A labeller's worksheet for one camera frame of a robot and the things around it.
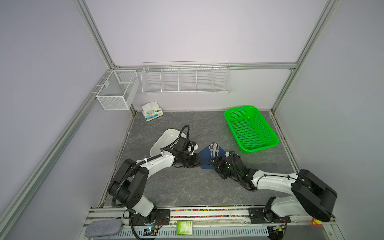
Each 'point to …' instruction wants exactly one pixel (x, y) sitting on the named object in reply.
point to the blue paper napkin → (205, 155)
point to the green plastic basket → (251, 131)
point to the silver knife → (214, 152)
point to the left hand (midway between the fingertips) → (202, 166)
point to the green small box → (184, 227)
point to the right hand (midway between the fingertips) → (210, 165)
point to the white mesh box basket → (119, 89)
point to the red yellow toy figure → (316, 223)
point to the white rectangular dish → (165, 139)
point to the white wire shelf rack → (188, 77)
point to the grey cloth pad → (103, 228)
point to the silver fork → (217, 148)
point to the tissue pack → (151, 111)
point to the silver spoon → (211, 147)
